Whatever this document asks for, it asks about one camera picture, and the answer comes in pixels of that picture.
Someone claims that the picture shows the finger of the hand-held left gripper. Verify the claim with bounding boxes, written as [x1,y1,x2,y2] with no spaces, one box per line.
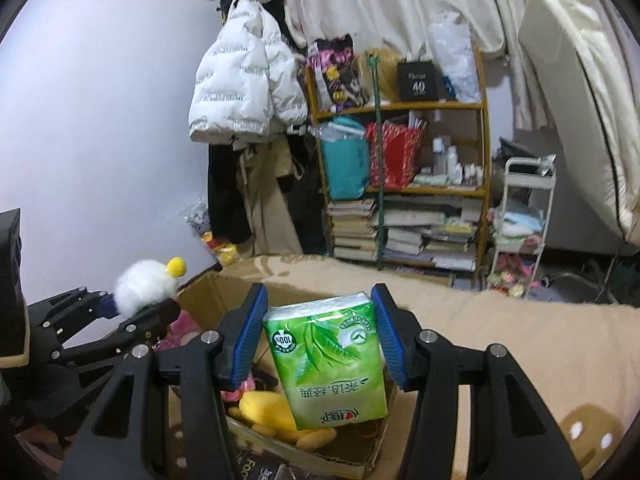
[50,299,182,376]
[27,287,118,343]

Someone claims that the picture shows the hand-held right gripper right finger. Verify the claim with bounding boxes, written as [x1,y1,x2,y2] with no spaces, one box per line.
[370,283,586,480]

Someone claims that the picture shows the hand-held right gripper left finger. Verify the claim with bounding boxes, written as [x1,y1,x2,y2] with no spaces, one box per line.
[55,282,269,480]

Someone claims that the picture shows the white fluffy plush ball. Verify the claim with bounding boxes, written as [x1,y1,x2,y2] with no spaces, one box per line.
[114,256,188,313]

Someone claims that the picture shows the cardboard box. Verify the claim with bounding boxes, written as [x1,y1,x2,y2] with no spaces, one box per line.
[167,270,401,480]

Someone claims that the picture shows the green tissue pack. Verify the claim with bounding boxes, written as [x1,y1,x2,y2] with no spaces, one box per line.
[262,291,390,432]

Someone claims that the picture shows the yellow plush toy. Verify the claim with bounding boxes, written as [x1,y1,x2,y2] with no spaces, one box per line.
[227,391,338,450]

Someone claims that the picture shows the pile of books and papers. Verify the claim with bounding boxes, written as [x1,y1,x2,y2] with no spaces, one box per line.
[382,195,483,272]

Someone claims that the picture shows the beige flower printed blanket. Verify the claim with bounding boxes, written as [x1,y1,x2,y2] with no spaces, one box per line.
[15,255,631,480]

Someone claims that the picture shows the stack of old books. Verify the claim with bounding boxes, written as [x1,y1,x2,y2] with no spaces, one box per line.
[327,199,379,262]

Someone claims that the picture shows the patterned bag of toys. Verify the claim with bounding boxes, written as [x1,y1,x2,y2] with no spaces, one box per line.
[185,200,241,266]

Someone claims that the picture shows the black packet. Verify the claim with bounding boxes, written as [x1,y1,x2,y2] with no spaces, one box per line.
[235,452,281,480]

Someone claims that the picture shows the beige hanging coat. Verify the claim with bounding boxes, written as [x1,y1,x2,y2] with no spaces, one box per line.
[235,142,303,256]

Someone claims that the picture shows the pink toys in cart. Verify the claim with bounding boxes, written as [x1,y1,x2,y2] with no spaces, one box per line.
[492,255,533,293]

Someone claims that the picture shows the black hanging garment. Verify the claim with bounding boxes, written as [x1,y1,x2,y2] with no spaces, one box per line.
[207,142,253,243]

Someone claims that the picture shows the green pole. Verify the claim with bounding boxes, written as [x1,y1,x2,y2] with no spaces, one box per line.
[366,57,387,271]

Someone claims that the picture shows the light blue folded cloth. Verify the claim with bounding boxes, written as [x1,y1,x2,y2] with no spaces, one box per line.
[500,210,543,236]

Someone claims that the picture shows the teal bag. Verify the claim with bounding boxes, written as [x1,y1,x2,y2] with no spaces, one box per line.
[319,116,372,200]

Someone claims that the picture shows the red gift bag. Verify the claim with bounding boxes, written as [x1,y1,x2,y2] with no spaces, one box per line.
[365,119,426,190]

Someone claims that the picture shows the group of toiletry bottles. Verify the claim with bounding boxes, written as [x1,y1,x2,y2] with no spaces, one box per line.
[430,135,485,186]

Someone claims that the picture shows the white trolley cart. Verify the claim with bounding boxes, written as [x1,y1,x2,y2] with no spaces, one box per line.
[486,155,557,297]

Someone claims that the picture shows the black bag on cart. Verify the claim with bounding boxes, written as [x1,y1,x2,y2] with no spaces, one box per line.
[492,137,537,162]

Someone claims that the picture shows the wooden shelf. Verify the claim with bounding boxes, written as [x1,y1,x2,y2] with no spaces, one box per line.
[304,47,491,281]

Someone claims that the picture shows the black box with white print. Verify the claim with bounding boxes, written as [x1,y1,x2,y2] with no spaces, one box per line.
[397,60,438,102]

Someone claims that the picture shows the blond wig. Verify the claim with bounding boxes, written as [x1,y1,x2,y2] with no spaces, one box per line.
[350,49,401,106]

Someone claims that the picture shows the white puffer jacket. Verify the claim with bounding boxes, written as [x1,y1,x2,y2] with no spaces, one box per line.
[188,0,309,145]

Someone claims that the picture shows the printed bag with badges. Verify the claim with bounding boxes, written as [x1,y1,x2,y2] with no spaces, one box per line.
[306,37,363,111]

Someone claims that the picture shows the white plastic bag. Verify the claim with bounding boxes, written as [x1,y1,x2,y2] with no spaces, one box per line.
[427,19,482,102]

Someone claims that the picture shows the cream recliner chair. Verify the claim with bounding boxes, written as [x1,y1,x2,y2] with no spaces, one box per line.
[517,0,640,306]

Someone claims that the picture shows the cream curtain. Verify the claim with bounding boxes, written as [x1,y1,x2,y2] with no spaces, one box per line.
[280,0,546,131]

